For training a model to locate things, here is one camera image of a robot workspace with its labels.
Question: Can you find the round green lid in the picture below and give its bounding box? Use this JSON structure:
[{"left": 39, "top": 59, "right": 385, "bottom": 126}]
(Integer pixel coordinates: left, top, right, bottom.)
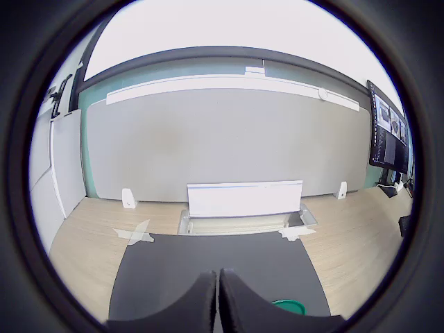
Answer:
[{"left": 271, "top": 298, "right": 307, "bottom": 316}]

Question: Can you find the dark grey mat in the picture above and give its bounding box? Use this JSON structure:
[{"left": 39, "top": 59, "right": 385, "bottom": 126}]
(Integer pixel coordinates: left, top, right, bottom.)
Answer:
[{"left": 108, "top": 232, "right": 332, "bottom": 322}]

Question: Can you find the white tape piece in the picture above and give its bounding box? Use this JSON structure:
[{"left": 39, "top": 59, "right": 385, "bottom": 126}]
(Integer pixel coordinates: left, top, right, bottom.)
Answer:
[
  {"left": 277, "top": 227, "right": 317, "bottom": 242},
  {"left": 112, "top": 219, "right": 155, "bottom": 246}
]

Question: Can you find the grey partition panel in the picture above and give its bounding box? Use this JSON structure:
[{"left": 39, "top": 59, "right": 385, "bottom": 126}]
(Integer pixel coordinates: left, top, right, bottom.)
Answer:
[{"left": 85, "top": 88, "right": 370, "bottom": 202}]

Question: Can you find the black device on desk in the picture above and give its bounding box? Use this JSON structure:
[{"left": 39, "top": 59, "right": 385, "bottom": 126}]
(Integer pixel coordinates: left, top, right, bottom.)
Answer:
[{"left": 398, "top": 214, "right": 413, "bottom": 239}]

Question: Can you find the white partition panel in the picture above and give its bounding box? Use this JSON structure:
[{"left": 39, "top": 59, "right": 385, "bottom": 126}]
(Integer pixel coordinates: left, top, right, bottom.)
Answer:
[{"left": 29, "top": 110, "right": 86, "bottom": 219}]

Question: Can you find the black computer monitor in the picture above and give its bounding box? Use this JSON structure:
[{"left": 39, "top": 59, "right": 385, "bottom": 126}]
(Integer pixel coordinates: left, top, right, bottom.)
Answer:
[{"left": 366, "top": 79, "right": 411, "bottom": 185}]

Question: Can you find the silver cable duct tray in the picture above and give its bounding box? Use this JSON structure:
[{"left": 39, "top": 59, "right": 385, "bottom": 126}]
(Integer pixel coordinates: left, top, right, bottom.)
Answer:
[{"left": 177, "top": 203, "right": 318, "bottom": 236}]

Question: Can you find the silver cable duct lid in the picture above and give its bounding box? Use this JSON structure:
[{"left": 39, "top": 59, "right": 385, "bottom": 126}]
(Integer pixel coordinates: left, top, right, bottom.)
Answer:
[{"left": 187, "top": 179, "right": 303, "bottom": 219}]

